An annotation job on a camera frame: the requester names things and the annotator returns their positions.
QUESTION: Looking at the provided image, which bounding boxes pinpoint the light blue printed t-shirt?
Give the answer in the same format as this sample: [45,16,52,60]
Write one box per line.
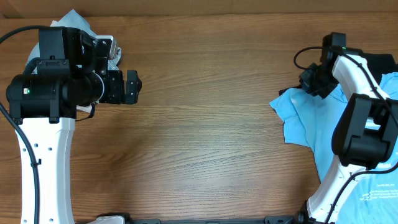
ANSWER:
[270,86,397,224]

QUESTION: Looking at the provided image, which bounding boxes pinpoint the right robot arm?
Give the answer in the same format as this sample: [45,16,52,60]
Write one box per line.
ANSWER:
[292,32,397,223]

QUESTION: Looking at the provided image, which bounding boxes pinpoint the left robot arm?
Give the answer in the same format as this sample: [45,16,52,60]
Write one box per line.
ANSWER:
[1,26,142,223]

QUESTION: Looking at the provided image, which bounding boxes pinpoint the black garment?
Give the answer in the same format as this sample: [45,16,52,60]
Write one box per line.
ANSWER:
[294,54,397,89]

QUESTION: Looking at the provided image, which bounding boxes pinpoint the folded white cloth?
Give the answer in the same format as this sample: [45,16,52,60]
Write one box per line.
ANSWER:
[50,20,96,113]

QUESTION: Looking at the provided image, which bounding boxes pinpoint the folded light denim jeans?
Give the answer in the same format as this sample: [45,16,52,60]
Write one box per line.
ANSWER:
[22,9,122,75]

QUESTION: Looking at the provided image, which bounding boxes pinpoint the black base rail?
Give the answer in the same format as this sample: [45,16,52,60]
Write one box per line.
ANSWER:
[93,213,312,224]

